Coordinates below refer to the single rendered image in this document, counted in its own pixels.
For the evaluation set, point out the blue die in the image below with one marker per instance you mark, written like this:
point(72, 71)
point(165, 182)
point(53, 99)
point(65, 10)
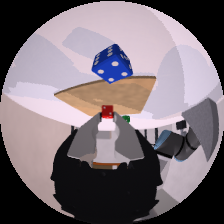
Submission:
point(112, 64)

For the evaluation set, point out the red die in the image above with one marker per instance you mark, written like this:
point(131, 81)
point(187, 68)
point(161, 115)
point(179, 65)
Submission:
point(107, 111)

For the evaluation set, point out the tan square mat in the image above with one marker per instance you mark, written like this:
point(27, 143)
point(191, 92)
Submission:
point(128, 95)

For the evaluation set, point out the green die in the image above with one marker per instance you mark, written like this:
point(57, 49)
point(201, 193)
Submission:
point(127, 118)

